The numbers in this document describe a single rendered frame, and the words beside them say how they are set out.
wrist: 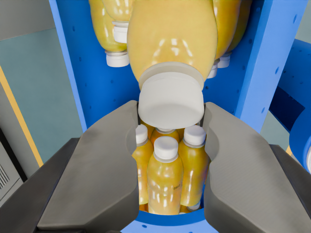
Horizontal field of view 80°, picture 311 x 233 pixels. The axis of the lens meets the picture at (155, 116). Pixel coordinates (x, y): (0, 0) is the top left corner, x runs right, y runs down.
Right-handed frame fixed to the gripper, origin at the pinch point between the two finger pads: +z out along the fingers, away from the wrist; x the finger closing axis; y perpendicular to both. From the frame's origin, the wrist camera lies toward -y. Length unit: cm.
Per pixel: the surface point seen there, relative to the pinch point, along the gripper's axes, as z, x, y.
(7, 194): 98, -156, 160
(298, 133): 27.4, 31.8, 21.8
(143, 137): 15.4, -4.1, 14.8
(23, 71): 128, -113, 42
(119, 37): 15.1, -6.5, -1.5
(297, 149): 26.3, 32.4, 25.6
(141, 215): 4.5, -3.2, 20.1
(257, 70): 5.0, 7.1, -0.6
